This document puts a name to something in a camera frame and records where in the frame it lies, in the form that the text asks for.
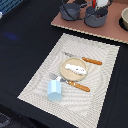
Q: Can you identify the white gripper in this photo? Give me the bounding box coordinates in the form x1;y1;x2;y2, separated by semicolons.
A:
96;0;108;9

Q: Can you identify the large grey pot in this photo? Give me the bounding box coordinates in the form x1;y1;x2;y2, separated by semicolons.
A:
84;6;108;28

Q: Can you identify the light blue toy carton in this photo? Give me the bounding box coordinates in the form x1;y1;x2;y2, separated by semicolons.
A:
47;80;62;101

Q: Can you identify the small grey pot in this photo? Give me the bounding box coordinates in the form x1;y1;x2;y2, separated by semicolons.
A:
60;3;80;21

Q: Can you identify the brown wooden board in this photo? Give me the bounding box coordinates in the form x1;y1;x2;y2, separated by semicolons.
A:
51;0;128;43

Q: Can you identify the beige bowl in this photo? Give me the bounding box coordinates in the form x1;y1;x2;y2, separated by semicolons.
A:
121;7;128;30

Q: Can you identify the beige woven placemat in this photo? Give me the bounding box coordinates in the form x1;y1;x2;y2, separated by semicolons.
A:
18;34;119;128

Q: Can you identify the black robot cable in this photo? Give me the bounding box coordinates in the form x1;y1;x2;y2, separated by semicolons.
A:
60;0;84;21

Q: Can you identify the orange handled toy knife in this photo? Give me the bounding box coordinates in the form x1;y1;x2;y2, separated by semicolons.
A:
62;51;102;65

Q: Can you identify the orange handled toy fork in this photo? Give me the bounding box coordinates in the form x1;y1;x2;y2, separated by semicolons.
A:
49;73;90;92

